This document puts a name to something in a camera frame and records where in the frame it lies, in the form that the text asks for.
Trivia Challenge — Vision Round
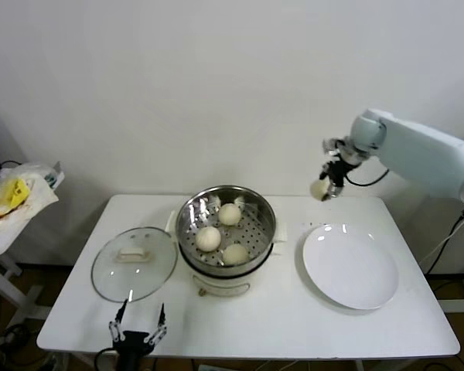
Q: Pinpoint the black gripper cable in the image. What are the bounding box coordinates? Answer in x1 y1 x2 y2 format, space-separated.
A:
346 168 391 187
95 346 120 371

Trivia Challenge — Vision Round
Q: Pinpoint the white floor power strip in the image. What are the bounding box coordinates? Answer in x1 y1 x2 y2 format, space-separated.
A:
0 328 22 348

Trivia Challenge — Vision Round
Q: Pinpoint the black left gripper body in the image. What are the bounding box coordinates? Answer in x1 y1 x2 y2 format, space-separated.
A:
114 329 156 371

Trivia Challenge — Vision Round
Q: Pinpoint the round glass pot lid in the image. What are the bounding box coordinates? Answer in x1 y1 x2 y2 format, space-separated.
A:
90 226 179 303

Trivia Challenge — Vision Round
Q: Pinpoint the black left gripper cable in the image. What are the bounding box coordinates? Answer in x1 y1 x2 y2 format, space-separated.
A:
95 346 120 371

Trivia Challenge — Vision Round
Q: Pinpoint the yellow packet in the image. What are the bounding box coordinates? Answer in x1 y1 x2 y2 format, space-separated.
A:
0 177 31 209

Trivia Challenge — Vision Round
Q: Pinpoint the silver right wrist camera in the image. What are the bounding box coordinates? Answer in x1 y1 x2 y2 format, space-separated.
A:
322 138 344 157

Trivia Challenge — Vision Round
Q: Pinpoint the clear plastic food bag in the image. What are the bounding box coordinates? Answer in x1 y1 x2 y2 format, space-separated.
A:
0 162 61 233

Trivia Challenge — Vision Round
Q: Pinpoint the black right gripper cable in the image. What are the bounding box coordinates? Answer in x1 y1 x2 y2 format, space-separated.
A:
346 168 391 187

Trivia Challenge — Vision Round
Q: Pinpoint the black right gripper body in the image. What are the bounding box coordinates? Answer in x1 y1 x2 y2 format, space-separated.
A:
329 158 351 187

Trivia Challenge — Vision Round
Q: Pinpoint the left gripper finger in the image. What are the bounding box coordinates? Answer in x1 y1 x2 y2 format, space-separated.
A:
107 300 128 344
143 301 169 345

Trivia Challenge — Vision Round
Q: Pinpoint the white round plate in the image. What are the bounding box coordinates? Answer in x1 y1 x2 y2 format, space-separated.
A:
302 223 401 311

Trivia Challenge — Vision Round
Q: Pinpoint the white side table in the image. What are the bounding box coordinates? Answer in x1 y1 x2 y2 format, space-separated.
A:
0 164 67 324

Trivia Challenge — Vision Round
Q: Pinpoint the white electric cooking pot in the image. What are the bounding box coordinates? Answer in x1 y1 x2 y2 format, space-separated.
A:
172 231 284 298

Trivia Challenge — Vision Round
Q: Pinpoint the white steamed baozi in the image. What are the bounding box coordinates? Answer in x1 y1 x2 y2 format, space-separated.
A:
218 203 242 226
195 226 222 253
221 243 250 267
310 179 332 200

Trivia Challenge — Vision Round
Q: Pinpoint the white side desk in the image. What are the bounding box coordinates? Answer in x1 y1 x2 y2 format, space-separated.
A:
439 276 464 315

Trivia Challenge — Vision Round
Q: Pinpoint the stainless steel steamer basket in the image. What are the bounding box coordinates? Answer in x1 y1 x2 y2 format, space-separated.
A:
165 185 290 274

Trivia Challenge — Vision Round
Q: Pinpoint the white cable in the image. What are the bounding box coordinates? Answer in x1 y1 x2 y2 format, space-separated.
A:
416 216 464 270

